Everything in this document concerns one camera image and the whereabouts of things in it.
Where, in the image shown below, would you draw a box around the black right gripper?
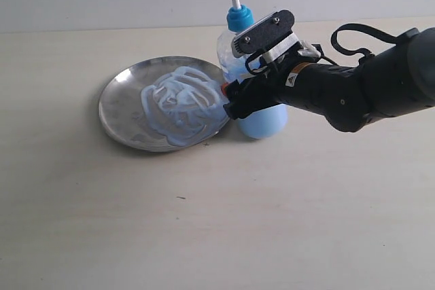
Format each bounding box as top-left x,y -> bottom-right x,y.
221,58 -> 335,120

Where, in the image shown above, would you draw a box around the blue pump soap bottle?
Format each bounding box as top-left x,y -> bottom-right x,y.
216,0 -> 288,139

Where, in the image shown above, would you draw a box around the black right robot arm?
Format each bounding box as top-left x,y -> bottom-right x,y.
224,23 -> 434,132

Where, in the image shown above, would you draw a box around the pale blue soap swirls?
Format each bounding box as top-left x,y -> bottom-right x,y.
140,66 -> 228,147

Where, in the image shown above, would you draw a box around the round stainless steel plate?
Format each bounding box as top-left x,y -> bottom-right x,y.
99,56 -> 229,153

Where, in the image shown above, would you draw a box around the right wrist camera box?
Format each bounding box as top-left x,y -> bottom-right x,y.
231,10 -> 299,64

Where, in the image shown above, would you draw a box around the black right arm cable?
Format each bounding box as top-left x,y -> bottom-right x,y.
331,23 -> 402,65

